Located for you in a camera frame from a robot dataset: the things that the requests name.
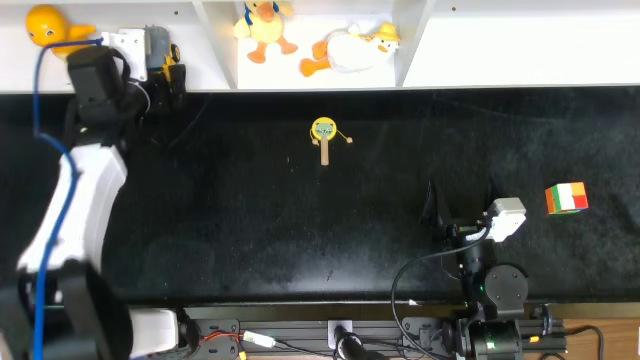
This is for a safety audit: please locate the grey and yellow toy truck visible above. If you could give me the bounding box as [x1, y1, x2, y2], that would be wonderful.
[144, 24, 183, 84]

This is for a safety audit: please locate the mounting rail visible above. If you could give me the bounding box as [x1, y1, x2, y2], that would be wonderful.
[177, 302, 606, 360]

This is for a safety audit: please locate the white shelf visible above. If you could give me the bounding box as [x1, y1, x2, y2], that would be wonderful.
[0, 0, 640, 95]

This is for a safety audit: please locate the yellow rattle drum toy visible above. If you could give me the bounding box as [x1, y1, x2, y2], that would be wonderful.
[309, 116, 354, 167]

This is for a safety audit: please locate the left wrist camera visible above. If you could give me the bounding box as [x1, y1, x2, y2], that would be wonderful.
[101, 28, 149, 82]

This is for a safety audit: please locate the many-coloured puzzle cube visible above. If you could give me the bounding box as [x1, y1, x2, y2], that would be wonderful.
[544, 181, 590, 216]

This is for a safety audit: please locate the yellow plush duck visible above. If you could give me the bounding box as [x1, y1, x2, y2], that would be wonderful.
[232, 0, 299, 65]

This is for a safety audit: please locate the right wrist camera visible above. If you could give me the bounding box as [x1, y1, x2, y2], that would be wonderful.
[482, 196, 528, 244]

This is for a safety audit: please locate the white plush duck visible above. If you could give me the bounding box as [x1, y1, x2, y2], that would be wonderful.
[299, 21, 402, 78]

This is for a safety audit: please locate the yellow rubber duck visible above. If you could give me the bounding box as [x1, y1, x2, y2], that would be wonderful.
[25, 4, 97, 64]

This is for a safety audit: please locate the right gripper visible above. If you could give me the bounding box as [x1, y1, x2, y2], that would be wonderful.
[419, 179, 500, 244]

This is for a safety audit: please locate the blue cable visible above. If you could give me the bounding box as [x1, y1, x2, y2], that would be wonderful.
[32, 38, 105, 360]

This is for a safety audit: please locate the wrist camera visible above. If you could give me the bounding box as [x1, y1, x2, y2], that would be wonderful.
[101, 28, 149, 82]
[482, 196, 528, 244]

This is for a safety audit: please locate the black cable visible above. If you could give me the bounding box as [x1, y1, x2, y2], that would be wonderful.
[390, 224, 494, 360]

